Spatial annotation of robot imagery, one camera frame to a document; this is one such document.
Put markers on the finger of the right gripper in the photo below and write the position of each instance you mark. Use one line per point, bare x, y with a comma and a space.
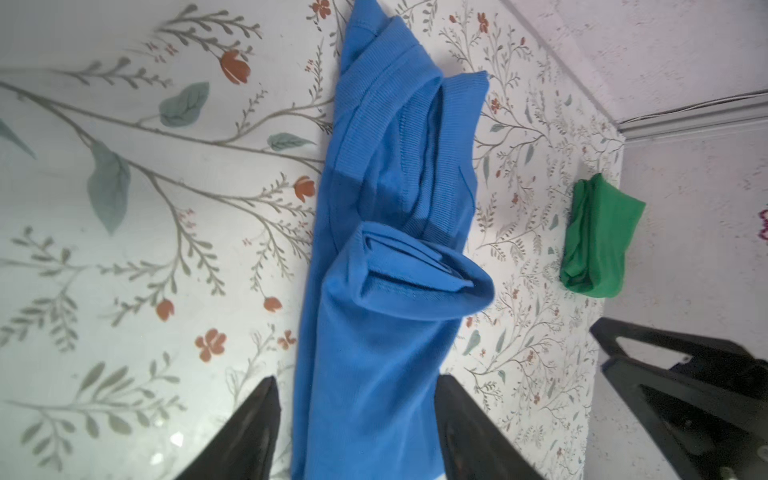
708, 423
718, 362

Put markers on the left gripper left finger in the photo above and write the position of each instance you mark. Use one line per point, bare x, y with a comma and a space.
244, 447

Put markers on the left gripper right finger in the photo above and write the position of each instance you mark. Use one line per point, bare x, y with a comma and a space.
472, 447

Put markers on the green tank top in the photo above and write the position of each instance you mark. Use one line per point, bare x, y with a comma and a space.
602, 225

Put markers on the blue tank top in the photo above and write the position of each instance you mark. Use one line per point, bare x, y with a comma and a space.
389, 284

